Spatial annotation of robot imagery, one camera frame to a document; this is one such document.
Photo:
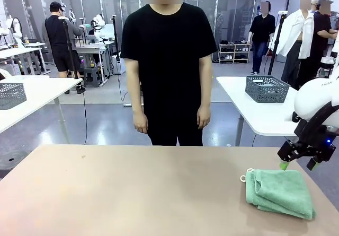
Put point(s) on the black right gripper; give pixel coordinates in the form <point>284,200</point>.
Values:
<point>317,147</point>

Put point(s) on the green towel with white loop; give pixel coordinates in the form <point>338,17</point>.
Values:
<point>255,197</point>

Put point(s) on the grey plastic lattice basket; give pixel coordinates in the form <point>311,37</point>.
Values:
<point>12,95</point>
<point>265,95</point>

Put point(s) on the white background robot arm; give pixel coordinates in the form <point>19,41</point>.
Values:
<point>100,27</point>
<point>16,31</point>

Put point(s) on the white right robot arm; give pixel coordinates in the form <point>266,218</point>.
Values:
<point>315,95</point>

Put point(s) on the person's left forearm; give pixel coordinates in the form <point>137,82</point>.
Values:
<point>204,92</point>

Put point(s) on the person's right forearm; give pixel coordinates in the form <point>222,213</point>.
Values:
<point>137,98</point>

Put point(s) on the person's left hand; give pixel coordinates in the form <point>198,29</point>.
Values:
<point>204,118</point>

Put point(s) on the person's right hand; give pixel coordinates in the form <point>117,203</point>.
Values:
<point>141,123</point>

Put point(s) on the white side table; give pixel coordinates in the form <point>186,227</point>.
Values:
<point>233,100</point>
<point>39,92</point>

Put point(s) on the man in black with cap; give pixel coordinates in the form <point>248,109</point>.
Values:
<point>320,34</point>

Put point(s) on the white shoe rack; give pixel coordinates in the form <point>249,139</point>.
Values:
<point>234,53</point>

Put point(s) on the person in black shirt jeans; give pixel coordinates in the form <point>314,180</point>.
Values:
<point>260,31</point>

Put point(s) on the person in black t-shirt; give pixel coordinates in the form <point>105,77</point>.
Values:
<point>167,61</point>

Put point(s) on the grey step stool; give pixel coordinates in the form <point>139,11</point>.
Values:
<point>91,75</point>

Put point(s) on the white background desk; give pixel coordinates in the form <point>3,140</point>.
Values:
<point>87,51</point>
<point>18,51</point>

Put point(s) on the dark grey plastic stool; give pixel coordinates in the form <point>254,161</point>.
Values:
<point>10,159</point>

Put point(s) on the yellow drink bottle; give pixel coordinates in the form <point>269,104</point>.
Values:
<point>26,39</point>

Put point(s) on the black tripod camera stand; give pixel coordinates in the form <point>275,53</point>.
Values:
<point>274,50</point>
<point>114,39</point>
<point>69,50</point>

